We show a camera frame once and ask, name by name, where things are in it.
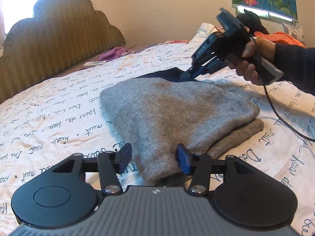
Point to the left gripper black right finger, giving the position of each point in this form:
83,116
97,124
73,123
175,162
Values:
200,167

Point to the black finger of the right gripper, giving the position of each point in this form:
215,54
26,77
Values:
213,66
191,73

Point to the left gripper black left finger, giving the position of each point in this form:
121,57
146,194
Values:
108,165

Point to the grey navy knitted sweater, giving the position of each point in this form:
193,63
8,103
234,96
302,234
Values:
157,112

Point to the navy sleeved right forearm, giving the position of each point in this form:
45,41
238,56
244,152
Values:
298,65

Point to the white puffy jacket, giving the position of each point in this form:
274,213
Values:
204,31

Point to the black garment on pile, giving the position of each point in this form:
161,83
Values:
252,22

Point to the red patterned cloth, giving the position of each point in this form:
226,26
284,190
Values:
176,42

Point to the orange garment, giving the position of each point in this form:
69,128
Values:
279,37

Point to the white script-printed bed quilt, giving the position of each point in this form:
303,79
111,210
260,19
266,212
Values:
48,122

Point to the purple cloth by headboard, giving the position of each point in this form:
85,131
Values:
113,54

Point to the white remote control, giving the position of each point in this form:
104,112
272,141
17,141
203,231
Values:
92,64

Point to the olive green upholstered headboard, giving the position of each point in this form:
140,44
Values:
61,34

